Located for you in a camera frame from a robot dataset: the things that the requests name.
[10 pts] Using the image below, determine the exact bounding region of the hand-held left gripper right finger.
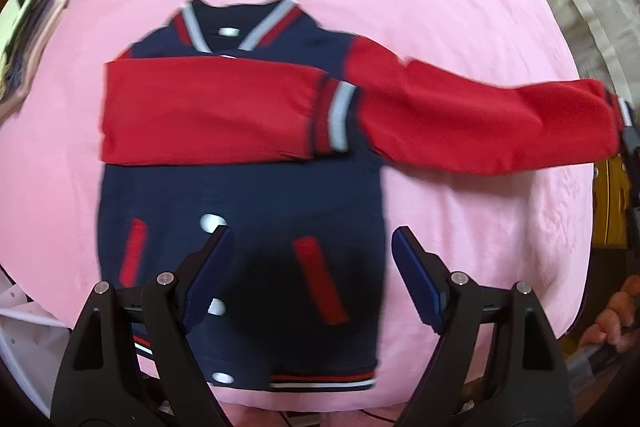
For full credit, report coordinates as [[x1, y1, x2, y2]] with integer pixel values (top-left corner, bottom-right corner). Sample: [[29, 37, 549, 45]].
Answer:
[[391, 226, 576, 427]]

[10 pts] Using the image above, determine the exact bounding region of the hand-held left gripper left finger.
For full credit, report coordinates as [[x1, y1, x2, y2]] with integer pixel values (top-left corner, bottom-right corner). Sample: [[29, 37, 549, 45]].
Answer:
[[50, 224, 236, 427]]

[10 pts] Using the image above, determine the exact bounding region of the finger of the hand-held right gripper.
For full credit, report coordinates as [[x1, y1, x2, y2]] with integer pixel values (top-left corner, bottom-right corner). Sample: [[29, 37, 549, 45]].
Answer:
[[619, 124, 640, 188]]

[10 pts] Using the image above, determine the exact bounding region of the navy and red varsity jacket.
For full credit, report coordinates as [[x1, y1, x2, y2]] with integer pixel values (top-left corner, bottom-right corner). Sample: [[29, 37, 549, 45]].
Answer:
[[97, 0, 636, 395]]

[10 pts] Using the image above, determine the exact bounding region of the person's right hand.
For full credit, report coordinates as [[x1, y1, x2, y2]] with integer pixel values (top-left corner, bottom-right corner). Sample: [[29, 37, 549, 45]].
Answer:
[[579, 276, 640, 355]]

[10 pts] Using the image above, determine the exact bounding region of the white cloth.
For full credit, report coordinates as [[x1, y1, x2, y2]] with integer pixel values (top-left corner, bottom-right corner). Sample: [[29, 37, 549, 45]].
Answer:
[[0, 267, 76, 408]]

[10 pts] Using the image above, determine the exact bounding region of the light green folded garment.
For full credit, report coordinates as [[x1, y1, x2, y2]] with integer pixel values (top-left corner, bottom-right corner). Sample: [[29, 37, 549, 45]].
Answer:
[[2, 0, 53, 62]]

